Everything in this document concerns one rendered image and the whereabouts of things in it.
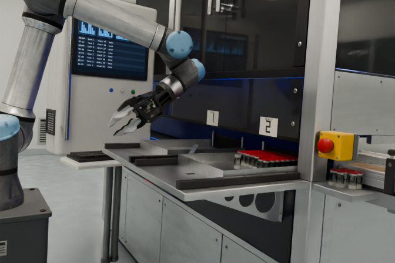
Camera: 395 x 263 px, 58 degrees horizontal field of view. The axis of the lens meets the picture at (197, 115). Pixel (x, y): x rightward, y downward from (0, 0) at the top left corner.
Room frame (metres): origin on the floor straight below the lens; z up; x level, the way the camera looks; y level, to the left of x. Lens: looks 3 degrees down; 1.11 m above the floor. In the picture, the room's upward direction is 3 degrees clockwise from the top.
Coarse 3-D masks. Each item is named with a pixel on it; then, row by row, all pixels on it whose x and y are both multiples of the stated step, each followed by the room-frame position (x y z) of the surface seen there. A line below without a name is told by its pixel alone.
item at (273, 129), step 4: (260, 120) 1.20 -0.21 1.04; (264, 120) 1.18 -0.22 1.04; (272, 120) 1.15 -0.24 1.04; (276, 120) 1.13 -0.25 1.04; (260, 124) 1.20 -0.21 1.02; (264, 124) 1.18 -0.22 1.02; (268, 124) 1.17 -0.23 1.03; (272, 124) 1.15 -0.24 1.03; (276, 124) 1.13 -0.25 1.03; (260, 128) 1.20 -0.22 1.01; (264, 128) 1.18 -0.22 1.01; (268, 128) 1.16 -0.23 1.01; (272, 128) 1.15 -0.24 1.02; (276, 128) 1.13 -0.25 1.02; (260, 132) 1.20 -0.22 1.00; (264, 132) 1.18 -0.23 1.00; (272, 132) 1.15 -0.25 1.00; (276, 132) 1.13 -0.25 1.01; (272, 136) 1.15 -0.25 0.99; (276, 136) 1.13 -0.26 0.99
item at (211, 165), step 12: (180, 156) 1.13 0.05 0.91; (192, 156) 1.17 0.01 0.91; (204, 156) 1.19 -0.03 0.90; (216, 156) 1.22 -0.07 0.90; (228, 156) 1.24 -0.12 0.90; (192, 168) 1.06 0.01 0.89; (204, 168) 1.00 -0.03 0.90; (216, 168) 0.95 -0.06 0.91; (228, 168) 1.12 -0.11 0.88; (240, 168) 1.13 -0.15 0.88; (252, 168) 0.97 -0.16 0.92; (264, 168) 0.99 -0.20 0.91; (276, 168) 1.02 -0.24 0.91; (288, 168) 1.04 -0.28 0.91
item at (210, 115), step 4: (208, 112) 1.49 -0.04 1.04; (212, 112) 1.46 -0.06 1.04; (216, 112) 1.43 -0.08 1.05; (208, 116) 1.49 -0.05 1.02; (212, 116) 1.46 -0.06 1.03; (216, 116) 1.43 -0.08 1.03; (208, 120) 1.48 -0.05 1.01; (212, 120) 1.46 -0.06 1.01; (216, 120) 1.43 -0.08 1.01; (212, 124) 1.46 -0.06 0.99; (216, 124) 1.43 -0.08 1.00
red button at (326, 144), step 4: (320, 140) 0.94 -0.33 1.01; (324, 140) 0.93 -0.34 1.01; (328, 140) 0.93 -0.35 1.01; (320, 144) 0.93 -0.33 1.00; (324, 144) 0.92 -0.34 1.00; (328, 144) 0.92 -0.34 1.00; (332, 144) 0.93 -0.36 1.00; (320, 148) 0.93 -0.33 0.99; (324, 148) 0.92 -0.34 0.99; (328, 148) 0.92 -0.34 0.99; (332, 148) 0.93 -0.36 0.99; (324, 152) 0.93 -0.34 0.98; (328, 152) 0.93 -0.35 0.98
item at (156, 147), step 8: (144, 144) 1.40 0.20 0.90; (152, 144) 1.33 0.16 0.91; (160, 144) 1.48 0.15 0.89; (168, 144) 1.50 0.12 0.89; (176, 144) 1.52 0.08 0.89; (184, 144) 1.54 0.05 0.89; (192, 144) 1.56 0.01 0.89; (200, 144) 1.58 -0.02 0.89; (208, 144) 1.60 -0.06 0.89; (152, 152) 1.33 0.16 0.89; (160, 152) 1.26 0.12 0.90; (168, 152) 1.22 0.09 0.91; (176, 152) 1.23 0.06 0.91; (184, 152) 1.25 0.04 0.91; (200, 152) 1.28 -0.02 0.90; (208, 152) 1.30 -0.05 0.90; (216, 152) 1.32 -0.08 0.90; (224, 152) 1.34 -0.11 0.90
